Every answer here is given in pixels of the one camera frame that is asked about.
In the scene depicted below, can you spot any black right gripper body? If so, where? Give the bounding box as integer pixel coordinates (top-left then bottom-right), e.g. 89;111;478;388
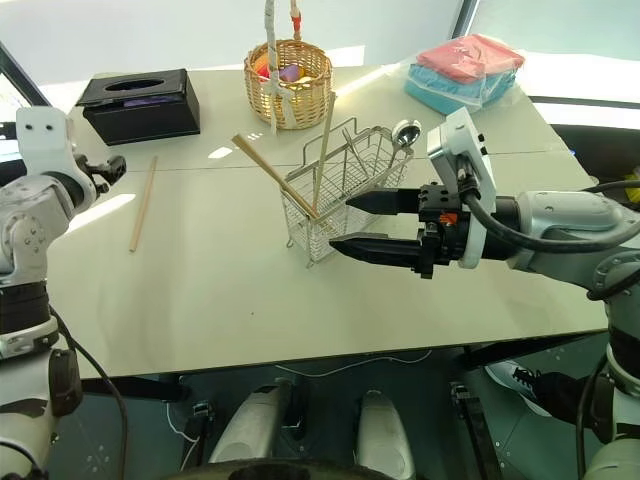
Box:
412;183;472;281

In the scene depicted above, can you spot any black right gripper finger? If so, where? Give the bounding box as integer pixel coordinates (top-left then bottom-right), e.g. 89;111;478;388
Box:
345;188;422;218
328;232;424;274

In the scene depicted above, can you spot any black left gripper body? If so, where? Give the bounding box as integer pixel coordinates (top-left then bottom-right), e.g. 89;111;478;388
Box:
74;154;128;196

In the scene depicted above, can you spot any steel spoon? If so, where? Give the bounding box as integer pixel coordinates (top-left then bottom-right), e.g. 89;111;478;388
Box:
391;118;423;166

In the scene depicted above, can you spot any wooden chopstick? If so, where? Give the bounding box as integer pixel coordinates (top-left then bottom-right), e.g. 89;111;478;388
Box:
230;133;322;222
128;155;159;253

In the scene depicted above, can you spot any black tissue box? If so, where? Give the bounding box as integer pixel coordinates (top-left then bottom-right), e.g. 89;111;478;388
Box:
75;68;202;147

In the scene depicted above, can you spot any blue folded cloth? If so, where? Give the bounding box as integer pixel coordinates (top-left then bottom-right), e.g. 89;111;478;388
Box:
403;62;517;114

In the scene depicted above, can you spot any stack of folded cloths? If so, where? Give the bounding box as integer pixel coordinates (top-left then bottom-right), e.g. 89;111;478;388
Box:
402;32;527;115

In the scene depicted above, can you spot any white sneaker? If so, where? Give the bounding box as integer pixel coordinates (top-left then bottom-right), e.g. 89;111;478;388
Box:
485;359;554;416

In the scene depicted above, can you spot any pink folded cloth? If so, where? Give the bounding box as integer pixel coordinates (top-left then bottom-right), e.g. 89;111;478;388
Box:
416;33;526;85

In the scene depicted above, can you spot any white rounded robot foot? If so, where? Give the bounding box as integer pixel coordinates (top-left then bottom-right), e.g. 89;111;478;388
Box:
207;380;294;464
353;389;416;480

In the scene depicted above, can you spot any black curved furniture piece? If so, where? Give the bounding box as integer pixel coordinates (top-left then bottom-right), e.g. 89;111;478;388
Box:
529;94;640;191

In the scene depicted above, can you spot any black stand strut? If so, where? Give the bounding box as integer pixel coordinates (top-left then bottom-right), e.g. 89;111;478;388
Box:
449;382;504;480
182;399;216;466

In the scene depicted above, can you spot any black trouser leg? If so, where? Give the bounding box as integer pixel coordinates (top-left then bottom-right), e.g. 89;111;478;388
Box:
532;372;601;426

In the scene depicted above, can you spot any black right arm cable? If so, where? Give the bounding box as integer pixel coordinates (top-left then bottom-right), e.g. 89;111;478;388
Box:
455;168;640;251

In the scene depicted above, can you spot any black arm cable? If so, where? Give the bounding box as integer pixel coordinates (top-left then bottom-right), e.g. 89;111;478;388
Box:
455;168;640;251
48;307;129;480

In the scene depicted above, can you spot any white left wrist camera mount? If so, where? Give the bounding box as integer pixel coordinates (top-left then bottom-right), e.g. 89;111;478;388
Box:
14;106;97;210

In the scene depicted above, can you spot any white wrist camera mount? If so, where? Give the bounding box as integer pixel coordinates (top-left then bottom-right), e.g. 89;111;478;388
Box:
14;106;97;210
425;107;497;270

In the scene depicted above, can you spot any chrome wire cutlery basket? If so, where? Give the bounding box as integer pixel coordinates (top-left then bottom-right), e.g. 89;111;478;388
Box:
280;116;415;270

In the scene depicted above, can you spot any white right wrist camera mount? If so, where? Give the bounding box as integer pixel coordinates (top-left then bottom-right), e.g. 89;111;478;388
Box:
425;107;497;270

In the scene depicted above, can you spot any woven wicker basket with handle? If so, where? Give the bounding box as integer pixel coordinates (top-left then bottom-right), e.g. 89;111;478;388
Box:
243;0;334;136

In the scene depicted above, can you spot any black table frame beam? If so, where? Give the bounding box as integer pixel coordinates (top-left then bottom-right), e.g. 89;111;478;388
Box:
79;375;191;403
462;333;609;371

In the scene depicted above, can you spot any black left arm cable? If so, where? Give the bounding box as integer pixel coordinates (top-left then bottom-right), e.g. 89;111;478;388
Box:
48;307;129;480

